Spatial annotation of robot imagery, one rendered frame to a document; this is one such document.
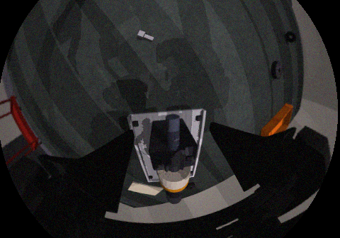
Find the beige flat rectangular board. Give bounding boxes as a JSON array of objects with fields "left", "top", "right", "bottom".
[{"left": 128, "top": 182, "right": 164, "bottom": 196}]

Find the orange shallow tray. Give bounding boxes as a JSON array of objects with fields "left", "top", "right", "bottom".
[{"left": 261, "top": 103, "right": 293, "bottom": 137}]

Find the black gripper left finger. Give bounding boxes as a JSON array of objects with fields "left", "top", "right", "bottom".
[{"left": 37, "top": 130, "right": 135, "bottom": 213}]

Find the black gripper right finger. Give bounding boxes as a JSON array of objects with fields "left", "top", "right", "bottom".
[{"left": 209, "top": 122, "right": 297, "bottom": 192}]

